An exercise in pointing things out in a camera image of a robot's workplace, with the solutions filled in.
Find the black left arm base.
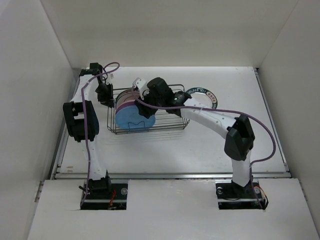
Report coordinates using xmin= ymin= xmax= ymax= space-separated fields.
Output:
xmin=78 ymin=182 xmax=129 ymax=211

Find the pink plate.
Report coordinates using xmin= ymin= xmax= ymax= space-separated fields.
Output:
xmin=115 ymin=89 xmax=140 ymax=108

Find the grey wire dish rack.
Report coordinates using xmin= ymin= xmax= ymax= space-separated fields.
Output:
xmin=106 ymin=87 xmax=190 ymax=134

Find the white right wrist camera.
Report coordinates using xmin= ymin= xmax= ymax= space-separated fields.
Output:
xmin=132 ymin=77 xmax=149 ymax=100

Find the blue plate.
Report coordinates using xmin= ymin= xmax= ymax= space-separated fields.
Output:
xmin=115 ymin=104 xmax=156 ymax=130

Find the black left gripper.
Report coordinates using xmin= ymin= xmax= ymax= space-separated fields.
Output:
xmin=95 ymin=82 xmax=115 ymax=108

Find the roll of printed tape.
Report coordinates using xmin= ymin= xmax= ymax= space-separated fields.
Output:
xmin=186 ymin=87 xmax=218 ymax=109

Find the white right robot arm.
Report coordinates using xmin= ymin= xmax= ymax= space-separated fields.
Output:
xmin=132 ymin=77 xmax=255 ymax=197

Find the white plate with cartoon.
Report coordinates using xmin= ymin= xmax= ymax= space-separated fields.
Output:
xmin=115 ymin=89 xmax=135 ymax=107

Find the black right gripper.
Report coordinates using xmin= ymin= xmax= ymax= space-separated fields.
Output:
xmin=134 ymin=87 xmax=164 ymax=119

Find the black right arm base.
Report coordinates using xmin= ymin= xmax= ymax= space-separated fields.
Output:
xmin=215 ymin=180 xmax=269 ymax=210

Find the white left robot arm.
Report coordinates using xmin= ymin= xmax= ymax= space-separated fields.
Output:
xmin=62 ymin=62 xmax=114 ymax=199

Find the aluminium table edge rail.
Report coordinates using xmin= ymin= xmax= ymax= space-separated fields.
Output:
xmin=49 ymin=66 xmax=292 ymax=180

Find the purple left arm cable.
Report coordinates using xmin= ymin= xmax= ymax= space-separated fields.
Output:
xmin=80 ymin=61 xmax=121 ymax=207

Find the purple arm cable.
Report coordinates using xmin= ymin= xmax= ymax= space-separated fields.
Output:
xmin=80 ymin=61 xmax=121 ymax=207
xmin=130 ymin=84 xmax=277 ymax=210

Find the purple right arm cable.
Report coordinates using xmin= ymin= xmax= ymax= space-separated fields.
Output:
xmin=130 ymin=84 xmax=277 ymax=210

